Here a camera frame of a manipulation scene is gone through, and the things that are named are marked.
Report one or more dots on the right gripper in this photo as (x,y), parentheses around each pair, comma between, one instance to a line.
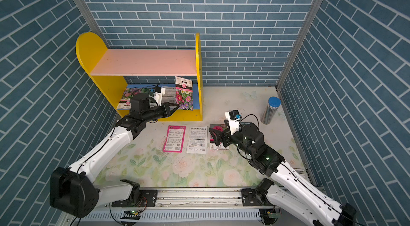
(226,133)

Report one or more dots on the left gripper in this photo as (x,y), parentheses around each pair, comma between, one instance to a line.
(166,112)

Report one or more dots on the red peony seed bag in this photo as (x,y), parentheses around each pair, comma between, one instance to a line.
(212,144)

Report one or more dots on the white back-side seed bag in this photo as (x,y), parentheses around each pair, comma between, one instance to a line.
(168,94)

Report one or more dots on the colourful flower seed bag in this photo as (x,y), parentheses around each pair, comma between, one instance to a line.
(184,93)

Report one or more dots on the white text gourd seed bag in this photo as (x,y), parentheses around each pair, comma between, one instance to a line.
(198,138)

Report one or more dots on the pink-bordered seed bag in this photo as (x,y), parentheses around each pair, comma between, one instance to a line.
(175,139)

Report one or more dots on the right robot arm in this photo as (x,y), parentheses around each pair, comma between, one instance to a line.
(284,186)

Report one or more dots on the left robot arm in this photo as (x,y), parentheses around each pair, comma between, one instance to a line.
(73,189)

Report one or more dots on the yellow wooden shelf unit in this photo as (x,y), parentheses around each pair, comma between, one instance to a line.
(108,68)

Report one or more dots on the candy chrysanthemum seed bag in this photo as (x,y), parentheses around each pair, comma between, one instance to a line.
(125,100)

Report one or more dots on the floral table mat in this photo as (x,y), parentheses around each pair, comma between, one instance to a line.
(144,161)

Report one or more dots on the steel bottle blue cap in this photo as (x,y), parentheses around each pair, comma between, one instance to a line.
(272,106)

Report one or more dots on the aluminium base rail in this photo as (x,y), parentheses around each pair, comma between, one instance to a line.
(200,204)

